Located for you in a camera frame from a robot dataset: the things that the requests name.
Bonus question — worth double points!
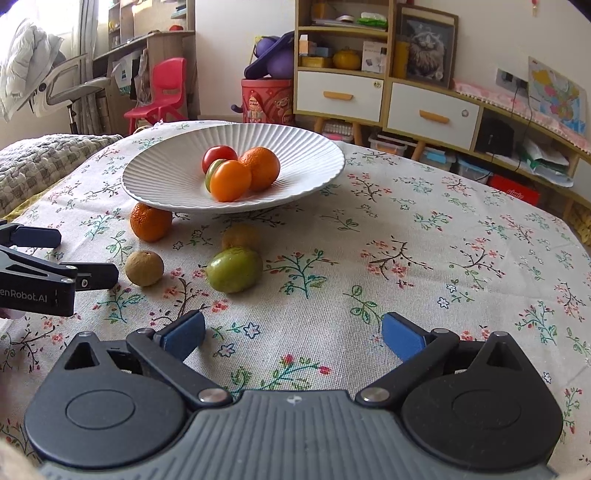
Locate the yellow pumpkin ornament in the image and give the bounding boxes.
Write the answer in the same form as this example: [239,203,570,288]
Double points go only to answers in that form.
[332,48,362,71]

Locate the colourful map board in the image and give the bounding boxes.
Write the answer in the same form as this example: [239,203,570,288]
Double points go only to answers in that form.
[528,57,587,135]

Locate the brown kiwi fruit far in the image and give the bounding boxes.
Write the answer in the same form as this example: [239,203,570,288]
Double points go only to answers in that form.
[221,224,262,251]

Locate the red tomato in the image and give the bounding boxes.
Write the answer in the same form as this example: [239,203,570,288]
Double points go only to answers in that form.
[201,145,238,174]

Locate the white product box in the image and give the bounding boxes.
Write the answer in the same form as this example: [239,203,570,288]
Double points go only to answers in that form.
[362,40,388,74]

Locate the floral tablecloth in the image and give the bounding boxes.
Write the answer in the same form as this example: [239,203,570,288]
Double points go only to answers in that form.
[1,145,590,472]

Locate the purple toy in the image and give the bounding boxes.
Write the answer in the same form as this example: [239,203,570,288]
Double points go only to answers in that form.
[243,31,294,80]

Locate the black speaker box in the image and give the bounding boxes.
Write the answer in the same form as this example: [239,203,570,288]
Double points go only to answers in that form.
[475,116,515,157]

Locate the cat picture frame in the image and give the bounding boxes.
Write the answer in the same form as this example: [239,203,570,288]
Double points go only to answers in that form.
[397,4,459,89]

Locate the red plastic chair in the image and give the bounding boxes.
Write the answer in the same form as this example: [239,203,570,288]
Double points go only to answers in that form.
[124,57,187,135]

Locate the wooden cabinet with drawers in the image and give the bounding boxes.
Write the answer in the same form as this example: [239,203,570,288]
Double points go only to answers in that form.
[294,1,590,216]

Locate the checked grey cushion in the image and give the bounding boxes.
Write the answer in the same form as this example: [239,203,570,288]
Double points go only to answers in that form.
[0,134,122,217]

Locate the small mandarin orange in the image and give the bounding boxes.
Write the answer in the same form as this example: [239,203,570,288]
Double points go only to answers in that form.
[129,203,172,243]

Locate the large orange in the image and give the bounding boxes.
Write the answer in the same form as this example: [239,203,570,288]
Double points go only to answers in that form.
[238,147,280,192]

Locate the green fruit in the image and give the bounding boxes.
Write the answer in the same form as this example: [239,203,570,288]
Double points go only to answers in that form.
[205,247,263,294]
[204,159,226,191]

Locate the red printed bucket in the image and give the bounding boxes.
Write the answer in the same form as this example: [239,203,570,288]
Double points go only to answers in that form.
[242,78,294,126]

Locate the red box under cabinet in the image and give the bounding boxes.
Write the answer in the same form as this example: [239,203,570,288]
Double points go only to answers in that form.
[488,174,540,206]

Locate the wooden bookshelf desk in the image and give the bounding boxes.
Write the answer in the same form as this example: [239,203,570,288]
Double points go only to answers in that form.
[93,1,199,135]

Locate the white ribbed plate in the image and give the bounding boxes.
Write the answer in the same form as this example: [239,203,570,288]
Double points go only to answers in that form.
[122,123,345,214]

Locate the brown round fruit near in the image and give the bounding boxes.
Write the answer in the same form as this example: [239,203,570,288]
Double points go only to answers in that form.
[124,250,164,287]

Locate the smooth orange tomato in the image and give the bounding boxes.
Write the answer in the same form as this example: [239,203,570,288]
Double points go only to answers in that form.
[209,160,252,202]

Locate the white office chair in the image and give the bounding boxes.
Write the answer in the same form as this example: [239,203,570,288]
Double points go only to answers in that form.
[0,20,112,135]

